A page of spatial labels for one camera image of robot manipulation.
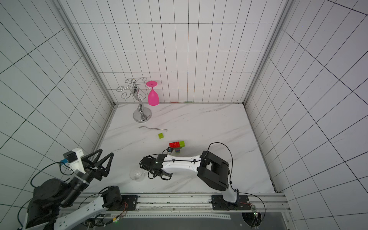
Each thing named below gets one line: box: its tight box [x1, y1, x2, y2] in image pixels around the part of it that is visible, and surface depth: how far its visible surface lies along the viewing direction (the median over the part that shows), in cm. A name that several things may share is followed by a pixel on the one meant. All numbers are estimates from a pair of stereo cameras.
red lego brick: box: [169, 141, 181, 149], surface depth 87 cm
